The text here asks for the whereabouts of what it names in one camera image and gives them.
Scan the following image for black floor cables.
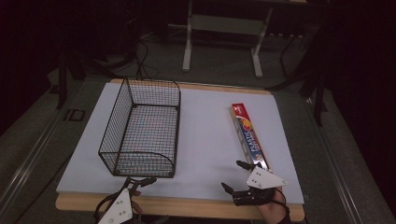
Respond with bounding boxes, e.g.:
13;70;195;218
134;38;161;79

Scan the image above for black metal stand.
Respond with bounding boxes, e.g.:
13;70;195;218
266;29;329;127

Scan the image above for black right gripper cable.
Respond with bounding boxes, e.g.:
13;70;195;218
274;188;292;222

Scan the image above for person's right hand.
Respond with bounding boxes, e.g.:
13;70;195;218
255;186;289;224

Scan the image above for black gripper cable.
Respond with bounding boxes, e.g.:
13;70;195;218
93;191;120;222
274;188;292;222

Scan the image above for white metal stand frame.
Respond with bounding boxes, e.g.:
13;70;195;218
181;0;275;78

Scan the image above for metal floor rail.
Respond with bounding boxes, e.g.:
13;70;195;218
0;106;64;216
305;97;366;224

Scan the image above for black wire basket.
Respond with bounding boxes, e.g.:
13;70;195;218
98;76;182;179

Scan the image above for person's left hand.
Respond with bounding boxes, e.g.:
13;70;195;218
130;189;145;217

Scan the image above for white table mat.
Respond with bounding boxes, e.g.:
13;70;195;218
56;82;304;205

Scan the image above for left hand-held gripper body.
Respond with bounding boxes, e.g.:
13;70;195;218
97;178;142;224

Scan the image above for black floor bracket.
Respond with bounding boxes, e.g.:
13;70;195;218
63;108;86;122

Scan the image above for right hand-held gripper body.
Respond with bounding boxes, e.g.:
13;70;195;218
232;166;288;207

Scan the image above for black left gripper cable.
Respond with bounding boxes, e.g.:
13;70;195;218
93;191;120;222

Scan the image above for long plastic wrap box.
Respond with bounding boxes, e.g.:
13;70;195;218
230;103;271;172

